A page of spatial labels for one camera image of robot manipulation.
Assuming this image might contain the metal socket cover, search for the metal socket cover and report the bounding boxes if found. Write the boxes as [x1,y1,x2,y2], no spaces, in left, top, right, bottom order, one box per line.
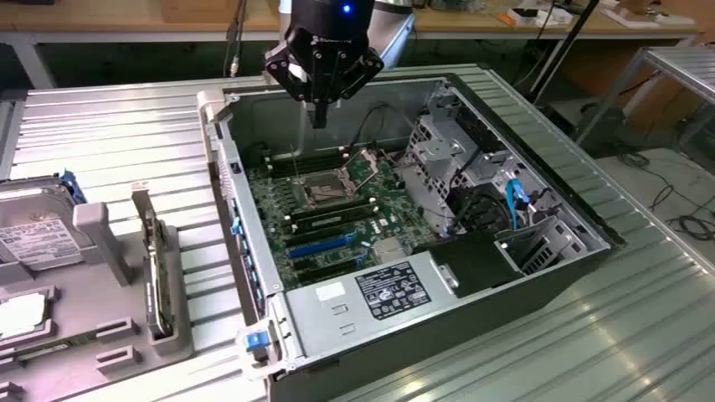
[338,148,385,185]

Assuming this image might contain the grey parts rack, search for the grey parts rack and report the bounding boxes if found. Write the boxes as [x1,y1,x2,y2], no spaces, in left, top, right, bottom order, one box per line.
[0,200,195,402]

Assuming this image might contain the grey power supply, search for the grey power supply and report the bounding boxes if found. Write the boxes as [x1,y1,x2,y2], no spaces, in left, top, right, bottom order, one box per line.
[283,250,469,361]

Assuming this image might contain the thin locking lever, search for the thin locking lever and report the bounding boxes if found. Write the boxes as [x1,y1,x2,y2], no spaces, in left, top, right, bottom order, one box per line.
[290,143,306,186]

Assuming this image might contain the blue wire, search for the blue wire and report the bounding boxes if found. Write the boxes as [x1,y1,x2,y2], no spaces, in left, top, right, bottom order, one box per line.
[505,178,530,231]

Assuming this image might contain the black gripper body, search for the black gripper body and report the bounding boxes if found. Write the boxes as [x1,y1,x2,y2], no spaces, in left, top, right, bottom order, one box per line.
[282,0,377,55]

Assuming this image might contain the open black PC case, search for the open black PC case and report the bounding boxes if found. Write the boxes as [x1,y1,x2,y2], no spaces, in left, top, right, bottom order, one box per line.
[197,62,627,402]

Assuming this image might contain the white and black box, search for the white and black box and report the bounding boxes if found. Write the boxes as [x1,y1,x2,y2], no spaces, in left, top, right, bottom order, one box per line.
[511,7,574,26]

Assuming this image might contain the aluminium frame table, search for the aluminium frame table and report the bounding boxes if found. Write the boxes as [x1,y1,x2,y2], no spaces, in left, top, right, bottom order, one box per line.
[574,44,715,147]

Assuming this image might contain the long black expansion slot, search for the long black expansion slot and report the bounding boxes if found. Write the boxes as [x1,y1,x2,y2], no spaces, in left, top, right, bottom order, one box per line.
[291,255,365,276]
[297,267,371,288]
[285,225,359,249]

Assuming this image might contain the white flat package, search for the white flat package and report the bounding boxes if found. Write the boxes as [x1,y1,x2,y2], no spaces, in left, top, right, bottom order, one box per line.
[601,6,663,28]

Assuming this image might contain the green RAM stick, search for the green RAM stick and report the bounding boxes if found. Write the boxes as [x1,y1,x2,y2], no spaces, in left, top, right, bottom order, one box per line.
[291,204,379,234]
[11,334,101,361]

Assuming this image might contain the green motherboard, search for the green motherboard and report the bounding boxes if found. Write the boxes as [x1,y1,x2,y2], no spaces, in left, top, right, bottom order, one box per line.
[245,146,443,290]

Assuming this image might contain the grey hanging cable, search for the grey hanging cable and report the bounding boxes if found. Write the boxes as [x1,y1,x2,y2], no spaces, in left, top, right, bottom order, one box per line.
[225,0,250,79]

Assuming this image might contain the silver perforated disk bay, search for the silver perforated disk bay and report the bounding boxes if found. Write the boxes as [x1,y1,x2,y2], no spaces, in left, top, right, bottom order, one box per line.
[494,215,610,278]

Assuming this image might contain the black looped wire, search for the black looped wire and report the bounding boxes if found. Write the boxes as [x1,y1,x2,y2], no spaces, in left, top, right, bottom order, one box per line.
[357,104,419,152]

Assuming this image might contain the blue expansion slot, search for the blue expansion slot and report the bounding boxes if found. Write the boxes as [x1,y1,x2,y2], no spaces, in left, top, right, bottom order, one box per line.
[286,236,361,260]

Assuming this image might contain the black graphics card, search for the black graphics card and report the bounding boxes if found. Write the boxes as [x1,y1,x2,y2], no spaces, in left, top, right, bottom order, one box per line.
[130,180,179,336]

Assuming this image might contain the wooden workbench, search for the wooden workbench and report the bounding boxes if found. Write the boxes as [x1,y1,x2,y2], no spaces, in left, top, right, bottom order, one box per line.
[0,0,709,89]

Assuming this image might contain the black RAM slot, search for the black RAM slot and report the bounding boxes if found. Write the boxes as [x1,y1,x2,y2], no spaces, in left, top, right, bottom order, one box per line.
[290,199,377,223]
[273,147,343,162]
[289,195,375,219]
[274,160,347,175]
[273,155,346,171]
[273,151,345,166]

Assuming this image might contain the black power wires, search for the black power wires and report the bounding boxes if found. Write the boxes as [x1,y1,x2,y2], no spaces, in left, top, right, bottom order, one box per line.
[446,183,507,238]

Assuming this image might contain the silver drive cage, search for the silver drive cage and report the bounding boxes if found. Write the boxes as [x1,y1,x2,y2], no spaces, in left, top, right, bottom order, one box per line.
[406,85,554,235]

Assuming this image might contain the hard disk with blue carrier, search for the hard disk with blue carrier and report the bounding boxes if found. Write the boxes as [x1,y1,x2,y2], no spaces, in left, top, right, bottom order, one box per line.
[0,169,94,271]

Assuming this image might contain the CPU socket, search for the CPU socket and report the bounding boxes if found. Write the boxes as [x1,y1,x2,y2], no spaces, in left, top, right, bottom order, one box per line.
[299,169,359,209]

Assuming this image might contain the silver chipset heat sink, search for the silver chipset heat sink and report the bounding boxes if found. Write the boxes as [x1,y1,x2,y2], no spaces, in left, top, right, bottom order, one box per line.
[371,238,415,265]

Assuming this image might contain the black floor cables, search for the black floor cables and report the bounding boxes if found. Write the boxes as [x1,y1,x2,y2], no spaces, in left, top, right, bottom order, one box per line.
[617,142,715,244]

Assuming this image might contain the black stand pole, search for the black stand pole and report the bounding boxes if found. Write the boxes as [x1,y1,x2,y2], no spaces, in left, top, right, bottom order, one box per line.
[527,0,599,97]

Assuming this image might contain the silver CPU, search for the silver CPU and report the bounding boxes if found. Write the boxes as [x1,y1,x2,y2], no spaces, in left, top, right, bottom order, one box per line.
[0,295,47,338]

